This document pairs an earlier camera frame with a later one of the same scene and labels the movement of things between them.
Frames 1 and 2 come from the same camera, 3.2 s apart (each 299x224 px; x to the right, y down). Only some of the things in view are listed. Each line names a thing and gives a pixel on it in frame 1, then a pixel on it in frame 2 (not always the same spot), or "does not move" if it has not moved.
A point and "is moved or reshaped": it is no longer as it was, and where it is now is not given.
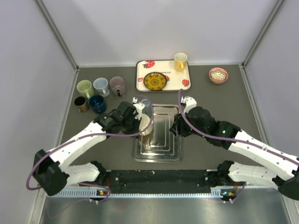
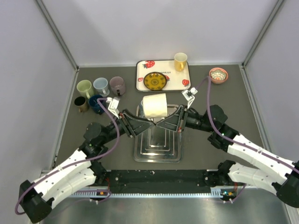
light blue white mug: x=100 y=85 does not move
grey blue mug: x=148 y=108 is moved or reshaped
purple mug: x=118 y=86 does not move
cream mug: x=144 y=122 is moved or reshaped
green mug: x=84 y=87 does not move
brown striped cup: x=81 y=102 does not move
